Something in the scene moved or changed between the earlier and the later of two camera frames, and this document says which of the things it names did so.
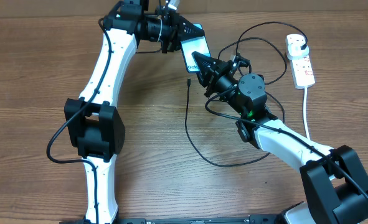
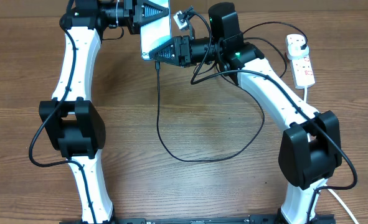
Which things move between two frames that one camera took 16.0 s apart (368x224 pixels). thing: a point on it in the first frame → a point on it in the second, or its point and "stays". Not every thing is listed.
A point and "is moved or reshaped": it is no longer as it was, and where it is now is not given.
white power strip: [302, 72] stays
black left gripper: [179, 32] → [134, 14]
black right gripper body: [218, 80] → [191, 51]
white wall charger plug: [294, 51] stays
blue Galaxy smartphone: [189, 46] is moved or reshaped
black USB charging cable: [238, 40] → [233, 79]
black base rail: [184, 219] stays
